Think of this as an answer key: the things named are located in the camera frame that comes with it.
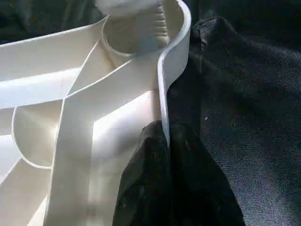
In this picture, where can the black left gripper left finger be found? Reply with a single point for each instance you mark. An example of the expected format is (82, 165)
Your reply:
(146, 188)

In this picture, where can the white plastic table top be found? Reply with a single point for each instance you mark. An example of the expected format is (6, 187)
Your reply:
(70, 84)

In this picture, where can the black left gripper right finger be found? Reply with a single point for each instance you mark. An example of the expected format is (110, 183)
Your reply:
(197, 188)

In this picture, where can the white plastic table leg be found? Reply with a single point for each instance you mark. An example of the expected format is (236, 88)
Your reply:
(141, 28)

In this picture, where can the black table mat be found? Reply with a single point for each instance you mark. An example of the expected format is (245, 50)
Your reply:
(244, 94)

